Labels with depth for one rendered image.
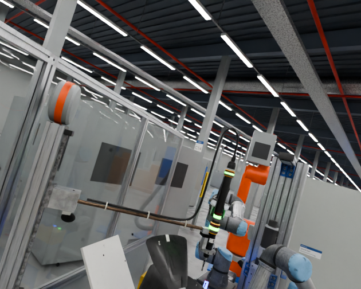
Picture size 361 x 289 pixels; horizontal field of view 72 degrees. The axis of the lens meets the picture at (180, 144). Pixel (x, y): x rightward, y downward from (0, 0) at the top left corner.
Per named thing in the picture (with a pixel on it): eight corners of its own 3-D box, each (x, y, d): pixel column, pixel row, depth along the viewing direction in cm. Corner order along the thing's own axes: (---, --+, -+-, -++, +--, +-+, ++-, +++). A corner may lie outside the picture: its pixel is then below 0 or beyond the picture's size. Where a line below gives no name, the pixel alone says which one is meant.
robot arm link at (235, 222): (243, 212, 176) (243, 243, 128) (228, 207, 178) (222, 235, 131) (248, 196, 174) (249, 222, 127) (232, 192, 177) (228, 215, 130)
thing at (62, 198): (42, 208, 86) (50, 184, 87) (47, 203, 93) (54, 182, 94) (73, 214, 89) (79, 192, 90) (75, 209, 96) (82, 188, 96)
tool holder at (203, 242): (198, 252, 103) (205, 229, 103) (193, 245, 109) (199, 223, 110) (218, 256, 105) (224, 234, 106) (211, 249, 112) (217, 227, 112)
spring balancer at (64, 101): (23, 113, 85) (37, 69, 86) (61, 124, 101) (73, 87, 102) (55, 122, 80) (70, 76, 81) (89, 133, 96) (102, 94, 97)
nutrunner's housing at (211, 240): (203, 258, 105) (232, 155, 108) (200, 254, 109) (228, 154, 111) (211, 260, 106) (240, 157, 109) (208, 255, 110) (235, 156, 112)
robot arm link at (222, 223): (223, 235, 130) (228, 214, 130) (202, 227, 132) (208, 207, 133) (223, 231, 138) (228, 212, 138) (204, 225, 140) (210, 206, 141)
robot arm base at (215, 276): (211, 273, 187) (214, 260, 187) (230, 283, 179) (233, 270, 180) (203, 279, 174) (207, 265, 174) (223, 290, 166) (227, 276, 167)
